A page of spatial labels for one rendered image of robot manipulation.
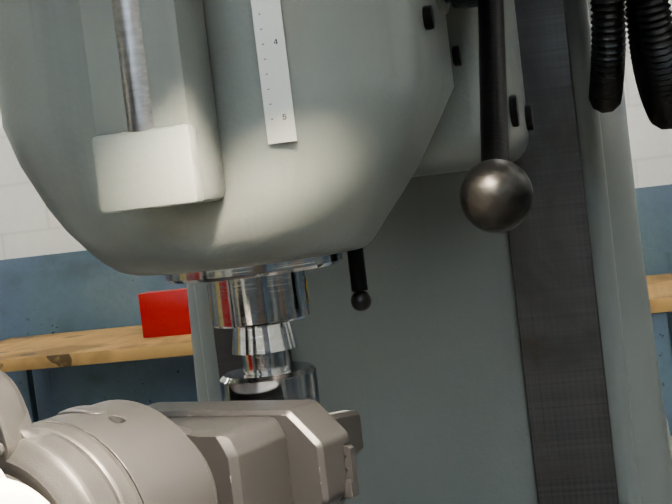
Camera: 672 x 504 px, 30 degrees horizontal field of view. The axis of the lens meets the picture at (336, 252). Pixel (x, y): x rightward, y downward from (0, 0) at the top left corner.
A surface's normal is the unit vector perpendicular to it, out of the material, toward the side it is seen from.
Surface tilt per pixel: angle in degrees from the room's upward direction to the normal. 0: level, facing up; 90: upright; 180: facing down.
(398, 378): 90
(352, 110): 102
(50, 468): 57
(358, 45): 90
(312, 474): 90
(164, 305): 90
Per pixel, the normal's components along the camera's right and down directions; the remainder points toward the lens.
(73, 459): 0.47, -0.80
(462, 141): -0.19, 0.23
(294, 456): -0.50, 0.10
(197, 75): 0.97, -0.11
